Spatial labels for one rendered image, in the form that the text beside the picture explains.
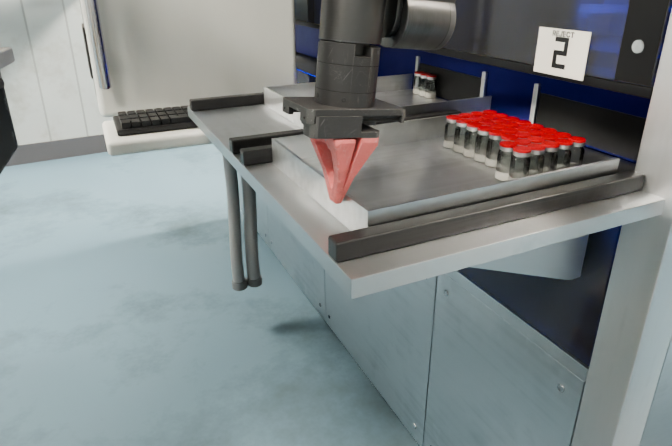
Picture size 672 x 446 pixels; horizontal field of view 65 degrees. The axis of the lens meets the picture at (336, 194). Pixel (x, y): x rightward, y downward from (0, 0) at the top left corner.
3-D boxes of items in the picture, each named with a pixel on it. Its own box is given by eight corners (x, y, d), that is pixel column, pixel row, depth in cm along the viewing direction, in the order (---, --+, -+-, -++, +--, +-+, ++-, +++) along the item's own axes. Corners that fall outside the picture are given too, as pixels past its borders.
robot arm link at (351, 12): (312, -31, 47) (344, -33, 42) (376, -23, 50) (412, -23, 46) (307, 49, 49) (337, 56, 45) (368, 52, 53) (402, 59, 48)
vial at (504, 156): (504, 174, 67) (508, 139, 65) (517, 180, 65) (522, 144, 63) (490, 177, 66) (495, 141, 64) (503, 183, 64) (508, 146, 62)
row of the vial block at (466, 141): (452, 144, 79) (455, 113, 77) (544, 183, 64) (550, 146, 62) (440, 146, 78) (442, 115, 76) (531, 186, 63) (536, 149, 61)
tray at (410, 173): (472, 132, 85) (474, 111, 84) (613, 186, 64) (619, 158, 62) (272, 163, 71) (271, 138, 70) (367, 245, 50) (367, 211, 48)
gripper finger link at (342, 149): (393, 209, 52) (405, 115, 49) (329, 216, 49) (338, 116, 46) (359, 187, 58) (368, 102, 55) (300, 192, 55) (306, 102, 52)
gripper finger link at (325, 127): (372, 211, 51) (383, 116, 48) (305, 218, 48) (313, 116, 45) (340, 189, 57) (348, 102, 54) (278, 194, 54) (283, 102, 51)
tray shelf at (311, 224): (398, 94, 122) (398, 85, 122) (704, 203, 64) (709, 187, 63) (188, 116, 103) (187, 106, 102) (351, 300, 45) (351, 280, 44)
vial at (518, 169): (517, 180, 65) (522, 144, 63) (530, 186, 63) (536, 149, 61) (503, 183, 64) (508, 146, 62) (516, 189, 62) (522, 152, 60)
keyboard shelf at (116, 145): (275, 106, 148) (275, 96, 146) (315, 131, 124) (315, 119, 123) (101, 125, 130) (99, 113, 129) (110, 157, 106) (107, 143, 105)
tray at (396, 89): (410, 89, 117) (411, 73, 116) (489, 115, 96) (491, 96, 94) (264, 104, 104) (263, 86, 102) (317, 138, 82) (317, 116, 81)
